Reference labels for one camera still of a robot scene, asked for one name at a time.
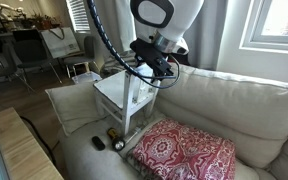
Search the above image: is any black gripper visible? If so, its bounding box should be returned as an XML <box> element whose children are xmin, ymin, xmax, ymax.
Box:
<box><xmin>140</xmin><ymin>43</ymin><xmax>176</xmax><ymax>84</ymax></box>

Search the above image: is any white wooden child chair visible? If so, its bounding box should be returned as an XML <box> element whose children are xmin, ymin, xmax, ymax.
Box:
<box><xmin>92</xmin><ymin>63</ymin><xmax>162</xmax><ymax>136</ymax></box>

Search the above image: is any grey office chair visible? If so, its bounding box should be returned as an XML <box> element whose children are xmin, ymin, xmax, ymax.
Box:
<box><xmin>63</xmin><ymin>35</ymin><xmax>99</xmax><ymax>78</ymax></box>

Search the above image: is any beige fabric sofa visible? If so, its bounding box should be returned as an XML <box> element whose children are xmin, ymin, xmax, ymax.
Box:
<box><xmin>57</xmin><ymin>63</ymin><xmax>288</xmax><ymax>180</ymax></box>

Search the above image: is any grey white patterned blanket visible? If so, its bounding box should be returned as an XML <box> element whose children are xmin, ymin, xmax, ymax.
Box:
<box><xmin>100</xmin><ymin>49</ymin><xmax>138</xmax><ymax>76</ymax></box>

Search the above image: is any clear plastic storage bin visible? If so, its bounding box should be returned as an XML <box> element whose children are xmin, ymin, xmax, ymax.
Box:
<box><xmin>71</xmin><ymin>71</ymin><xmax>103</xmax><ymax>85</ymax></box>

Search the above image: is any red patterned cushion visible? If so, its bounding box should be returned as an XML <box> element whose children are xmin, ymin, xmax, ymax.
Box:
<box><xmin>131</xmin><ymin>118</ymin><xmax>237</xmax><ymax>180</ymax></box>

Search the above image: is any yellow black flashlight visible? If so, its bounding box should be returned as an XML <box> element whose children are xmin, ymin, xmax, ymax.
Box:
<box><xmin>106</xmin><ymin>127</ymin><xmax>126</xmax><ymax>152</ymax></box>

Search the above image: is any black remote control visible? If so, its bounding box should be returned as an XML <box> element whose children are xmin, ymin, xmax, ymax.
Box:
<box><xmin>91</xmin><ymin>135</ymin><xmax>107</xmax><ymax>152</ymax></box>

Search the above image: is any beige throw pillow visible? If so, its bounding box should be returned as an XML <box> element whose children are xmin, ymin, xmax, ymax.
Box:
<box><xmin>44</xmin><ymin>81</ymin><xmax>118</xmax><ymax>137</ymax></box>

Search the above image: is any white window blind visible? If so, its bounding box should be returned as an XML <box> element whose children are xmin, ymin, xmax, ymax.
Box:
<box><xmin>65</xmin><ymin>0</ymin><xmax>91</xmax><ymax>33</ymax></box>

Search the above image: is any white tote bag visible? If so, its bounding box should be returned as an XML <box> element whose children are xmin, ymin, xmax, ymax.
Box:
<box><xmin>40</xmin><ymin>26</ymin><xmax>82</xmax><ymax>60</ymax></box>

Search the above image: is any white framed window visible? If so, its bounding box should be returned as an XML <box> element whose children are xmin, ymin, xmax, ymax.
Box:
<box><xmin>239</xmin><ymin>0</ymin><xmax>288</xmax><ymax>53</ymax></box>

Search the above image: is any potted plant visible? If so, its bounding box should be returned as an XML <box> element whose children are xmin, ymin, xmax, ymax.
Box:
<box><xmin>30</xmin><ymin>11</ymin><xmax>62</xmax><ymax>30</ymax></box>

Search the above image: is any light wooden table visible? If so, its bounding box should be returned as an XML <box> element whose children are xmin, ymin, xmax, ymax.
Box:
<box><xmin>0</xmin><ymin>106</ymin><xmax>65</xmax><ymax>180</ymax></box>

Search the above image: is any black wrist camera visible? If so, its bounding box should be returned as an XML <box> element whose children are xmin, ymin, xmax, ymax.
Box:
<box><xmin>129</xmin><ymin>39</ymin><xmax>153</xmax><ymax>59</ymax></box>

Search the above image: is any black ribbed robot cable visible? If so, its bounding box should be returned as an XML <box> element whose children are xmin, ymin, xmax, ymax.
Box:
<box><xmin>86</xmin><ymin>0</ymin><xmax>181</xmax><ymax>90</ymax></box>

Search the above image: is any black floor cable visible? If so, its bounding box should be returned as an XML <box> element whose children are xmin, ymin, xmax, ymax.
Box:
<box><xmin>19</xmin><ymin>115</ymin><xmax>57</xmax><ymax>166</ymax></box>

